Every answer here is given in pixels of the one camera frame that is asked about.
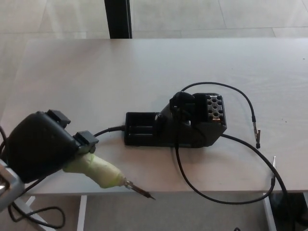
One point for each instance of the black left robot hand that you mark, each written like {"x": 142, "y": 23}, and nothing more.
{"x": 41, "y": 146}

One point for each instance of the tape-wrapped soldering iron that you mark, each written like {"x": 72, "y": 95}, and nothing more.
{"x": 101, "y": 170}

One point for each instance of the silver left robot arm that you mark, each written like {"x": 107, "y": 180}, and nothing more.
{"x": 8, "y": 185}

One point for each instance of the black soldering station base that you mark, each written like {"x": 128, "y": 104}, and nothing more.
{"x": 149, "y": 130}

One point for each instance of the white diagonal table brace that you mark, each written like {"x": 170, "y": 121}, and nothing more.
{"x": 30, "y": 201}

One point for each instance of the white table leg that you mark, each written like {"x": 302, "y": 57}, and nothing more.
{"x": 269, "y": 214}
{"x": 81, "y": 216}

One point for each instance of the black pillar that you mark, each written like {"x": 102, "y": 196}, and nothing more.
{"x": 118, "y": 18}

